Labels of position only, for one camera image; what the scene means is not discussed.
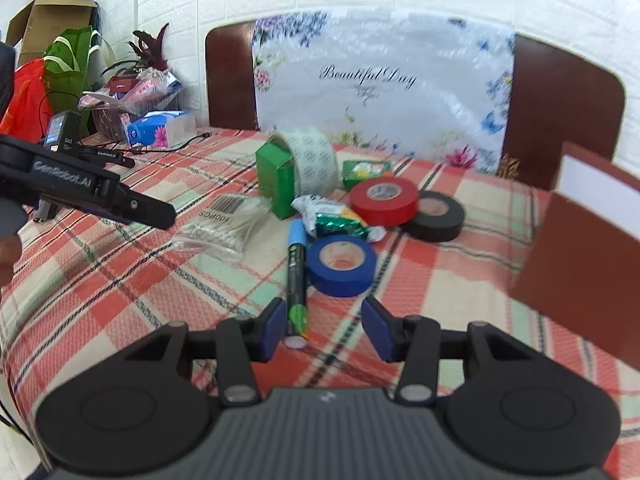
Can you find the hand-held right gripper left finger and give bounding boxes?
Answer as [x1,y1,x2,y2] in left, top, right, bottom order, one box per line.
[122,297,288,408]

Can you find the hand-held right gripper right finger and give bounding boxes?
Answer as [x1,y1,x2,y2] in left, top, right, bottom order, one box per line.
[361,296,538,407]

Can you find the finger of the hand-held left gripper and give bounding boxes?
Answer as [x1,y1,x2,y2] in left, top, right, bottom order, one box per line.
[116,184,178,231]

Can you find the black marker with blue cap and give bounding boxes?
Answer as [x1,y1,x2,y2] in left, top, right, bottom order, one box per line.
[285,219,308,350]

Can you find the red tape roll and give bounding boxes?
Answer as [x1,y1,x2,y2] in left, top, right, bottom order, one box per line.
[349,177,420,227]

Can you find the person's left hand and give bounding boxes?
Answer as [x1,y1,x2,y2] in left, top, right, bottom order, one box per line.
[0,232,24,287]

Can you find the black gripper device with screen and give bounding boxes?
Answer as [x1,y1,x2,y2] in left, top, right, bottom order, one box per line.
[44,110,137,170]

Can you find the blue tape roll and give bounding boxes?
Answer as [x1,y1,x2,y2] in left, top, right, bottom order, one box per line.
[305,234,377,298]

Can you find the dark basket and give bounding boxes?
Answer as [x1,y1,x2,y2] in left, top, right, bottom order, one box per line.
[90,102,137,142]

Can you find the bag of cotton swabs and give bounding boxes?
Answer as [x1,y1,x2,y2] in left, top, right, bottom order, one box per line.
[172,192,273,263]

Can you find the blue tissue pack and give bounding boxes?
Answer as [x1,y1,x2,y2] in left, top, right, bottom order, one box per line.
[125,110,198,151]

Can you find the orange cloth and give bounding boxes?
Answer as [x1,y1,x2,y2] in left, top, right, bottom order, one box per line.
[0,57,56,146]

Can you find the red box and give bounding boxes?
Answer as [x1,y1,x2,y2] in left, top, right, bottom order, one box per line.
[107,76,141,97]

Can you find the green and white snack packet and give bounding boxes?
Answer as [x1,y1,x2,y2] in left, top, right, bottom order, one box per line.
[291,195,388,243]

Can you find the black tape roll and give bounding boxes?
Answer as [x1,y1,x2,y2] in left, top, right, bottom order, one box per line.
[400,191,466,243]

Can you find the green bag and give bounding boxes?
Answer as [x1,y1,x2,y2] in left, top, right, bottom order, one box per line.
[42,25,103,111]

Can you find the tall green box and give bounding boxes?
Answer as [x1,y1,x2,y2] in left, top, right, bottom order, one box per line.
[255,142,297,220]

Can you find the brown chair with floral cover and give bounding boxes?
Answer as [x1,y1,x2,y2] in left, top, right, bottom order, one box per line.
[205,20,626,191]

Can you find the small green floral box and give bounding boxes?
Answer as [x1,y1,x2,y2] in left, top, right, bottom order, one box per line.
[341,159,393,192]

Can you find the dark red leafy plant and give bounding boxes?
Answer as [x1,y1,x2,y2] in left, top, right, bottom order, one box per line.
[102,22,173,78]

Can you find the cardboard box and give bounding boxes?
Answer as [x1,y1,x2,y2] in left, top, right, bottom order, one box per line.
[7,0,101,68]

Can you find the printed clear tape roll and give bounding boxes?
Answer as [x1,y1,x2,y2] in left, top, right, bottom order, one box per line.
[267,127,341,198]

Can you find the brown book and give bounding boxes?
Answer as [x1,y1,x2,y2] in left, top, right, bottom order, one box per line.
[510,141,640,361]

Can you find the floral plastic bag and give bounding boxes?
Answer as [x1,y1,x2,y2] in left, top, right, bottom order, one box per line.
[251,10,516,176]

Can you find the black cable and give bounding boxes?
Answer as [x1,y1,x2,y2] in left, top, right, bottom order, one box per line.
[117,132,212,156]

